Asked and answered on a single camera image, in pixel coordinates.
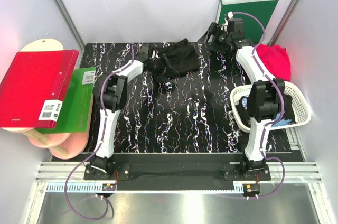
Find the white plastic basket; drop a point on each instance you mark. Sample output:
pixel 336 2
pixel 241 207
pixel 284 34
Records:
pixel 299 106

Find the black marble pattern mat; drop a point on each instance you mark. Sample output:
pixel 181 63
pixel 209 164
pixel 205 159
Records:
pixel 190 114

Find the red ring binder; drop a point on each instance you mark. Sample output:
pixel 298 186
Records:
pixel 34 88

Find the black printed t-shirt in basket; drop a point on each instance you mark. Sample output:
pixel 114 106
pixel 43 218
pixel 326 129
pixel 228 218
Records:
pixel 288 117

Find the pink t-shirt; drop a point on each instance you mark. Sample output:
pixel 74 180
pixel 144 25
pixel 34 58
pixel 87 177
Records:
pixel 276 60

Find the green plastic folder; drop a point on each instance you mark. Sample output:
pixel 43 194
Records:
pixel 74 114

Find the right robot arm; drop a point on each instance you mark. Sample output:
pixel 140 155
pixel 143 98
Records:
pixel 266 99

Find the black printed t-shirt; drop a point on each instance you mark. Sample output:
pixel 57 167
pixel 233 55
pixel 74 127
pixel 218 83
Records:
pixel 288 117
pixel 174 60

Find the aluminium rail frame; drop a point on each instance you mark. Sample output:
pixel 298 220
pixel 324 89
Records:
pixel 69 177

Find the green lever arch binder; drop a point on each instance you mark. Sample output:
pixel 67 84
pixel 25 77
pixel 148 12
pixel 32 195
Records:
pixel 261 9

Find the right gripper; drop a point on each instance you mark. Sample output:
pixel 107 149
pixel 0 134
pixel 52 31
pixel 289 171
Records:
pixel 214 34

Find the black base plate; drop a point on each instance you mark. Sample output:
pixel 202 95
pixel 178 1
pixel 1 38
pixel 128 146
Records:
pixel 174 173

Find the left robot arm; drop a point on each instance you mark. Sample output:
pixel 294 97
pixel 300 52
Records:
pixel 112 97

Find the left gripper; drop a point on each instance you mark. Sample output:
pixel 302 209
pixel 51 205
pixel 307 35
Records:
pixel 154 56

